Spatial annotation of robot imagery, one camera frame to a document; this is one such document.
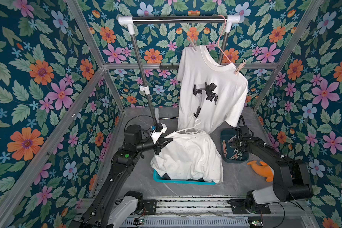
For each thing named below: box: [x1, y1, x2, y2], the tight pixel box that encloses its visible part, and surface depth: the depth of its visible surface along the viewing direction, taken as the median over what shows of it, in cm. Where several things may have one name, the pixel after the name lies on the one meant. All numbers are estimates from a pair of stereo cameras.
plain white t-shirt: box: [150, 128, 224, 184], surface depth 78 cm
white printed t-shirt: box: [176, 45, 249, 134], surface depth 77 cm
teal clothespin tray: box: [220, 127, 250, 164], surface depth 95 cm
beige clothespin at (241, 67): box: [233, 58, 247, 75], surface depth 60 cm
